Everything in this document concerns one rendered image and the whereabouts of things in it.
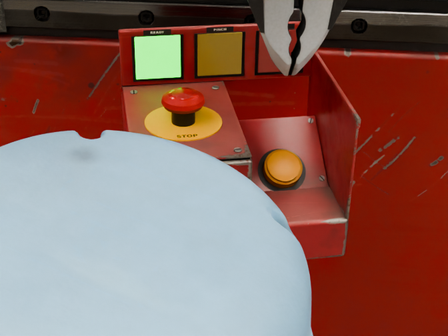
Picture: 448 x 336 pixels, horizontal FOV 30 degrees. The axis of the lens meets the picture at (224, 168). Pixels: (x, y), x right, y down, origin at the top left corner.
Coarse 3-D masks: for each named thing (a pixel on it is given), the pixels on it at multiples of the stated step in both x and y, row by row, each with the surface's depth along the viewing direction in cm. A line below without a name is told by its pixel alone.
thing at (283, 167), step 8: (272, 152) 82; (280, 152) 82; (288, 152) 82; (272, 160) 82; (280, 160) 82; (288, 160) 82; (296, 160) 82; (264, 168) 82; (272, 168) 81; (280, 168) 82; (288, 168) 82; (296, 168) 82; (272, 176) 81; (280, 176) 81; (288, 176) 81; (296, 176) 81; (272, 184) 82; (280, 184) 81; (288, 184) 81
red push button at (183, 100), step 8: (176, 88) 77; (184, 88) 77; (168, 96) 76; (176, 96) 76; (184, 96) 76; (192, 96) 76; (200, 96) 76; (168, 104) 75; (176, 104) 75; (184, 104) 75; (192, 104) 75; (200, 104) 75; (176, 112) 75; (184, 112) 75; (192, 112) 75; (176, 120) 76; (184, 120) 76; (192, 120) 77
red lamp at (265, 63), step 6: (294, 30) 84; (294, 36) 84; (264, 42) 84; (294, 42) 84; (264, 48) 84; (258, 54) 84; (264, 54) 84; (258, 60) 85; (264, 60) 85; (270, 60) 85; (258, 66) 85; (264, 66) 85; (270, 66) 85; (276, 66) 85; (258, 72) 85; (264, 72) 86
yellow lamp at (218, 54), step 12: (204, 36) 82; (216, 36) 83; (228, 36) 83; (240, 36) 83; (204, 48) 83; (216, 48) 83; (228, 48) 83; (240, 48) 84; (204, 60) 84; (216, 60) 84; (228, 60) 84; (240, 60) 84; (204, 72) 84; (216, 72) 85; (228, 72) 85; (240, 72) 85
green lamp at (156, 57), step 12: (156, 36) 82; (168, 36) 82; (180, 36) 82; (144, 48) 82; (156, 48) 82; (168, 48) 82; (180, 48) 83; (144, 60) 83; (156, 60) 83; (168, 60) 83; (180, 60) 83; (144, 72) 83; (156, 72) 84; (168, 72) 84; (180, 72) 84
